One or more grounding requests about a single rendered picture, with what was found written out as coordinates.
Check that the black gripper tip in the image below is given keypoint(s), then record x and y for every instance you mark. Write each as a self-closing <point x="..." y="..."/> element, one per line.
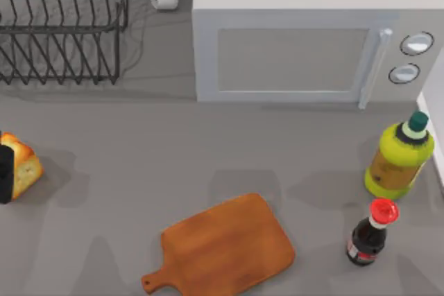
<point x="5" y="174"/>

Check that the microwave oven door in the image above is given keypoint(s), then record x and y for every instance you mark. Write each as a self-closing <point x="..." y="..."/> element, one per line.
<point x="291" y="60"/>

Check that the dark bottle with red cap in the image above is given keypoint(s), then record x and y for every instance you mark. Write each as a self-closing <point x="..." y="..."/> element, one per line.
<point x="369" y="237"/>

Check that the white microwave knob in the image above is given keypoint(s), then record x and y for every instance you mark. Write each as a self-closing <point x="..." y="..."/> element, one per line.
<point x="404" y="73"/>
<point x="417" y="43"/>

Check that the wooden cutting board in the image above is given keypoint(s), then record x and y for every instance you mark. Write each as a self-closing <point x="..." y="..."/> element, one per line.
<point x="225" y="247"/>

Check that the golden bread loaf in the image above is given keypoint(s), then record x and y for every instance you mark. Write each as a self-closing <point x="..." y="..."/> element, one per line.
<point x="27" y="167"/>

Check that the yellow-green bottle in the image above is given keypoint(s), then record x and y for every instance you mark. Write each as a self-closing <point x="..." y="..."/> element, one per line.
<point x="399" y="161"/>

